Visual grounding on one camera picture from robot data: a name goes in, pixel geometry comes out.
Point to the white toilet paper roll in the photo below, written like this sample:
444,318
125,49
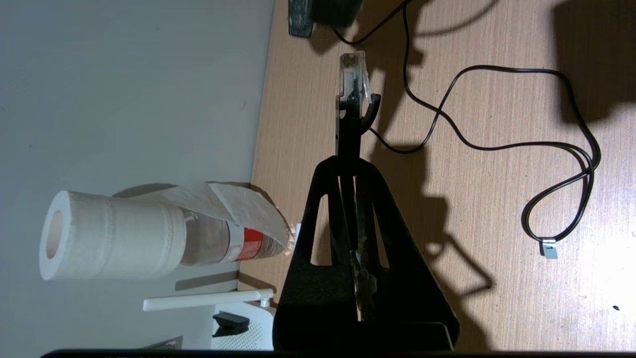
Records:
109,233

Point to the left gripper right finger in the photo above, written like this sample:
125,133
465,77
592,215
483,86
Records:
407,298

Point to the white router with antennas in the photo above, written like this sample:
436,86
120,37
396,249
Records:
248,328

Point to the clear bottle red label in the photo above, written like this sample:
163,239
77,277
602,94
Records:
208,243

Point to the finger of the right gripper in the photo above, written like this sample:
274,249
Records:
300,17
338,11

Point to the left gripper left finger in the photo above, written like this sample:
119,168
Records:
308,298

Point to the small black clip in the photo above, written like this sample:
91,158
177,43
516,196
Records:
231,322

